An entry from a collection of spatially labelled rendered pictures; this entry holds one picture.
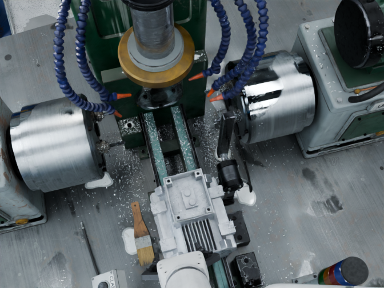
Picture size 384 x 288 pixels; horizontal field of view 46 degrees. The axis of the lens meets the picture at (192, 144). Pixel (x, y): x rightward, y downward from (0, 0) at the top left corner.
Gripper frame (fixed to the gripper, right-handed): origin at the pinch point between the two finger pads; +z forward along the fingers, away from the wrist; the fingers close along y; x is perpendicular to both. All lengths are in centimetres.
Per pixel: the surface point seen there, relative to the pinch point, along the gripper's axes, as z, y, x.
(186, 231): 9.6, 3.5, 1.6
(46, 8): 144, -34, 88
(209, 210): 9.0, 10.1, 5.7
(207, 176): 17.8, 12.5, 12.0
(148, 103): 42, 2, 33
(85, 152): 20.6, -17.0, 25.2
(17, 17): 143, -49, 87
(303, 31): 28, 50, 44
